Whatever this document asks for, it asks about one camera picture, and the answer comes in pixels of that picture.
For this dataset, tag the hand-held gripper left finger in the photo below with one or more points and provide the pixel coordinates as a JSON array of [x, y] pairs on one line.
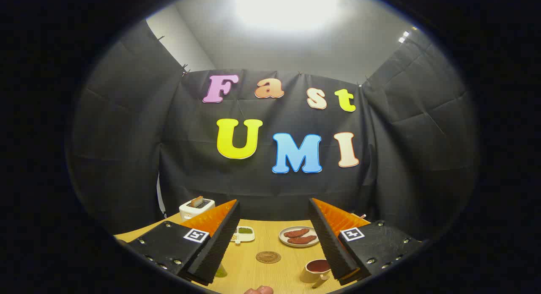
[[219, 243]]

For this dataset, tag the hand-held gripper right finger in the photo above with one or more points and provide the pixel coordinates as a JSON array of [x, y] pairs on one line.
[[331, 243]]

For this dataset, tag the silver green juice bottle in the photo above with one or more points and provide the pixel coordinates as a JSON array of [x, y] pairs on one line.
[[220, 271]]

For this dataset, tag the round wooden coaster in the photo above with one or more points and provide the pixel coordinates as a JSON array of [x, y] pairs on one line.
[[268, 256]]

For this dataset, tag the white divided condiment dish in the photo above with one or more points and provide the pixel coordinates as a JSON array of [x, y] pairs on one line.
[[245, 235]]

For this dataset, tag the red-brown meat slice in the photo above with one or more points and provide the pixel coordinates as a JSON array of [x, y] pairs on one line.
[[296, 233], [302, 240]]

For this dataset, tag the white toaster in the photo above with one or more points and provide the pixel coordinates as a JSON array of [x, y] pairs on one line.
[[190, 211]]

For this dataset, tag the wooden table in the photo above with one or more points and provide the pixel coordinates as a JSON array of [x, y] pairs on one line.
[[264, 240]]

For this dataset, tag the toast slice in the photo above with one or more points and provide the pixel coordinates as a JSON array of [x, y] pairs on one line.
[[196, 201]]

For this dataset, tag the white round plate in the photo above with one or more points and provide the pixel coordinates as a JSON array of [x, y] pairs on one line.
[[284, 240]]

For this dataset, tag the black backdrop cloth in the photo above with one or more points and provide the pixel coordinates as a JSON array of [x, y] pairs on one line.
[[279, 188]]

